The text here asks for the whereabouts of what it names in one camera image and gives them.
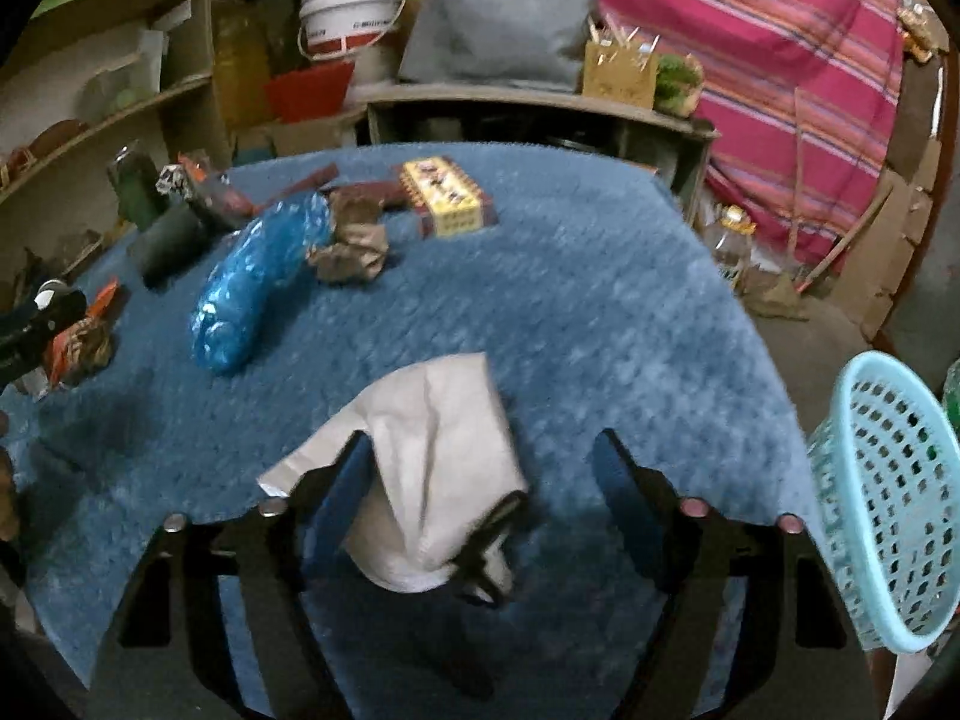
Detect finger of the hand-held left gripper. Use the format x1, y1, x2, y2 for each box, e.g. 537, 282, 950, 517
0, 281, 89, 385

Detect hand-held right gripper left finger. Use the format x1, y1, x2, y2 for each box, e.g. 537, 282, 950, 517
90, 431, 376, 720

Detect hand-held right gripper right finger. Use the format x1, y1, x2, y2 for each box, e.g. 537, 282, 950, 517
589, 427, 878, 720

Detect white face mask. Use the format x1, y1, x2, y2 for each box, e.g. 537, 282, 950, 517
257, 352, 530, 608

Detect blue plastic bag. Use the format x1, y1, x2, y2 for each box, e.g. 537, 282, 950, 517
189, 191, 335, 376

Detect brown paper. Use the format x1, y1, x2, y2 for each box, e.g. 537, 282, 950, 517
306, 191, 391, 286

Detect light blue plastic basket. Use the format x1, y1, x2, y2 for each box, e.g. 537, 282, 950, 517
806, 350, 960, 653

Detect black cylinder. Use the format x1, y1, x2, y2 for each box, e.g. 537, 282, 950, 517
127, 202, 205, 290

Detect dark green glass bottle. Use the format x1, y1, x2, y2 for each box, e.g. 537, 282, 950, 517
107, 150, 167, 230

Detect blue fuzzy blanket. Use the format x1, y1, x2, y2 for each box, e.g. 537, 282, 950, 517
0, 141, 826, 720

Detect clear bottle with yellow cap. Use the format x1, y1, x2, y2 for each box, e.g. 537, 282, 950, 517
712, 204, 757, 290

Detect thin brown wrapper strip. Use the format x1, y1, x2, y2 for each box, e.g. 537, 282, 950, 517
281, 165, 342, 196

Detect brown cardboard box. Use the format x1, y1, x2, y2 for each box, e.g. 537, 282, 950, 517
232, 116, 361, 166

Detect yellow patterned box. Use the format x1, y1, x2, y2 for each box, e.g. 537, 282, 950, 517
397, 156, 500, 239

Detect wooden shelf unit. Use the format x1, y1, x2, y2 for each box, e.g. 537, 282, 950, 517
0, 0, 226, 293

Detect yellow oil jug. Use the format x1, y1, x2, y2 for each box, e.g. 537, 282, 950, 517
212, 0, 271, 128

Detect red plastic basin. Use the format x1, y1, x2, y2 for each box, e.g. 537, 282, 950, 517
264, 60, 357, 125

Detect cardboard sheet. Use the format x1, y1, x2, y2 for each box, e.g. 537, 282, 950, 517
847, 127, 946, 346

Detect green leafy bundle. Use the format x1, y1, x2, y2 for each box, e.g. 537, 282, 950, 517
654, 52, 706, 117

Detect low wooden cabinet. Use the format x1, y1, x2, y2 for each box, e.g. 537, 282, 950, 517
352, 82, 721, 218

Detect white plastic bucket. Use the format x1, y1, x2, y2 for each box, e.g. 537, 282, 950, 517
298, 0, 406, 61

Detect pink striped cloth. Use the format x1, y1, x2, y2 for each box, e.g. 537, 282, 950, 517
397, 0, 908, 263

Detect grey fabric bag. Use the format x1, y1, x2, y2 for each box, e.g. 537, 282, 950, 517
397, 0, 599, 91

